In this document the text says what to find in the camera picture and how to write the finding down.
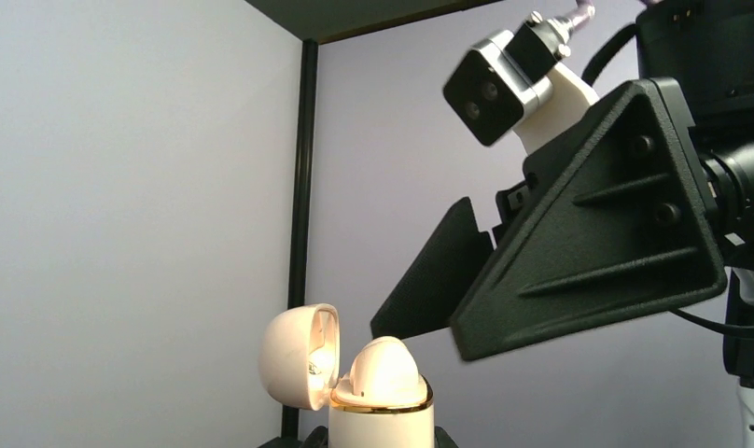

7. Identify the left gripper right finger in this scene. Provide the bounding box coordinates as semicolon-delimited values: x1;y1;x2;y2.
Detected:
434;427;458;448

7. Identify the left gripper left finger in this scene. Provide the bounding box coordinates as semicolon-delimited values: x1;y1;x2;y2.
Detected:
300;426;328;448

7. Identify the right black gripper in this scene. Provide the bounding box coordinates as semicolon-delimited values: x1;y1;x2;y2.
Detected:
370;77;727;361

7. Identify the beige square charging case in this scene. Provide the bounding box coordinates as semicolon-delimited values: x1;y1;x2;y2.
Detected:
258;303;435;448

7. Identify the white earbud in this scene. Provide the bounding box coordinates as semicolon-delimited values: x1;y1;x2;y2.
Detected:
350;336;426;405

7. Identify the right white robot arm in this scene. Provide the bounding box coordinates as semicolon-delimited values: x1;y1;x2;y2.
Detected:
370;1;754;447

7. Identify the right black frame post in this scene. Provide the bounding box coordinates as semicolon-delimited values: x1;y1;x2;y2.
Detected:
280;37;320;441

